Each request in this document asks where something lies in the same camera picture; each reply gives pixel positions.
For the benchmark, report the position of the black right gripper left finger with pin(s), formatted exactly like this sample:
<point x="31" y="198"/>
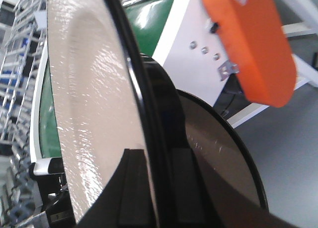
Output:
<point x="126" y="201"/>

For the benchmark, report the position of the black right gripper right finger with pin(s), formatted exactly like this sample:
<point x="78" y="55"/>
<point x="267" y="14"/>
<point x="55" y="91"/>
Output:
<point x="204" y="199"/>

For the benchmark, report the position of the cream plate black rim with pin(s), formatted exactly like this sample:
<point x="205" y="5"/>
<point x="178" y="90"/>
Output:
<point x="109" y="98"/>
<point x="214" y="138"/>

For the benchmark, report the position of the white outer conveyor rim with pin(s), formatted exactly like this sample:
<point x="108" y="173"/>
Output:
<point x="44" y="139"/>

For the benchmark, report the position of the white machine cabinet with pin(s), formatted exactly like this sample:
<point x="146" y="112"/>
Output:
<point x="197" y="62"/>

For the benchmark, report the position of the orange plastic cover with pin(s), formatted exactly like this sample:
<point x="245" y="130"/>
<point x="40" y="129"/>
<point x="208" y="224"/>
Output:
<point x="251" y="33"/>

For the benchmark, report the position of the metal roller rack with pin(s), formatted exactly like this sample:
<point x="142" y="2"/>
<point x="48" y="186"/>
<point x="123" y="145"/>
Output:
<point x="18" y="74"/>

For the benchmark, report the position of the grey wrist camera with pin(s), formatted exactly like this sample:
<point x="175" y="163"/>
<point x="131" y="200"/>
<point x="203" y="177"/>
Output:
<point x="46" y="166"/>

